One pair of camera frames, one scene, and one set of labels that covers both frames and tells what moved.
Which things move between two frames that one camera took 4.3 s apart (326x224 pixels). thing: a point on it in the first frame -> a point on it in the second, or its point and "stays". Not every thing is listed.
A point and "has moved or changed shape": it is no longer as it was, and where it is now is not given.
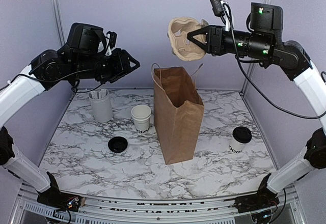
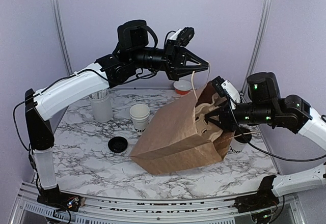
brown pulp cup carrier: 183,47 -> 208,132
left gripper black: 118,67 -> 174,60
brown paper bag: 179,111 has moved or changed shape
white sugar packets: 98,95 stays
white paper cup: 236,146 stays
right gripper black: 216,38 -> 225,112
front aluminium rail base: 289,208 stays
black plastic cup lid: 242,134 stays
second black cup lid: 117,144 stays
